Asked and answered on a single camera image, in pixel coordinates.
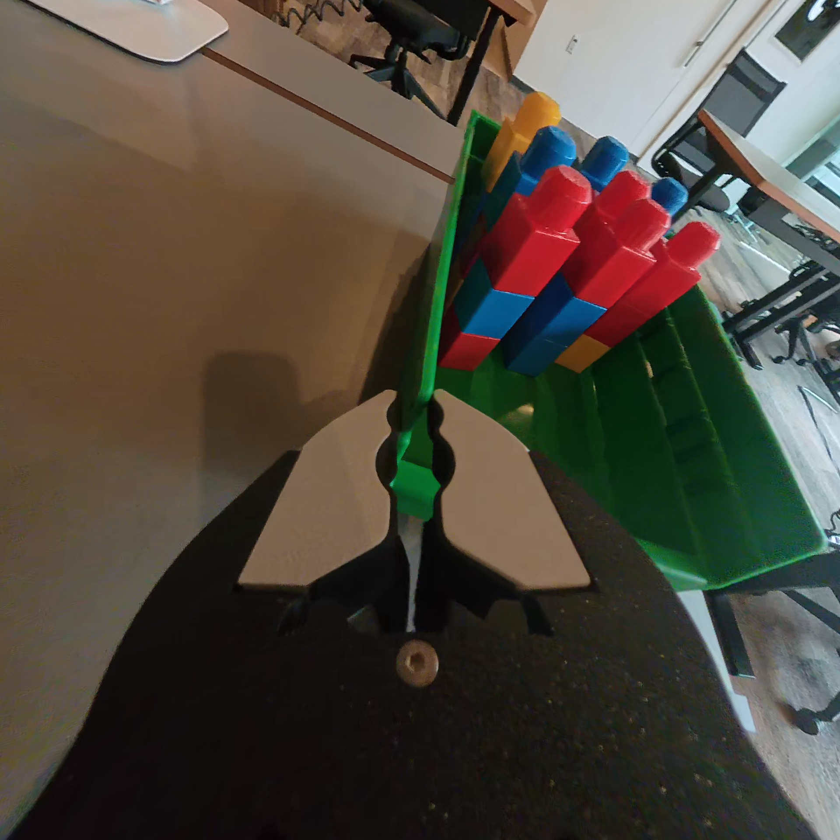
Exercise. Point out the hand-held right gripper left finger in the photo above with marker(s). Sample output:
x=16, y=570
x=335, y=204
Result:
x=321, y=512

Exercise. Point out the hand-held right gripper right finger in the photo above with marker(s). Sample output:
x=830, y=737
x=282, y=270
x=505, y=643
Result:
x=512, y=518

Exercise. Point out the green plastic bin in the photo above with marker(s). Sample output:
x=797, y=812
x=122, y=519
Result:
x=689, y=459

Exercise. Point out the cluster of mega block towers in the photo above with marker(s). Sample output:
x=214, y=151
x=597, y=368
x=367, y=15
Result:
x=525, y=249

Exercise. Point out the wooden top desk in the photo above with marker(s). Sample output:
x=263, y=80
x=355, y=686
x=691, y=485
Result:
x=774, y=177
x=518, y=10

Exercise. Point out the white document stand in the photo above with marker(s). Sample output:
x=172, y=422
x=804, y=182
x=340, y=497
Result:
x=151, y=33

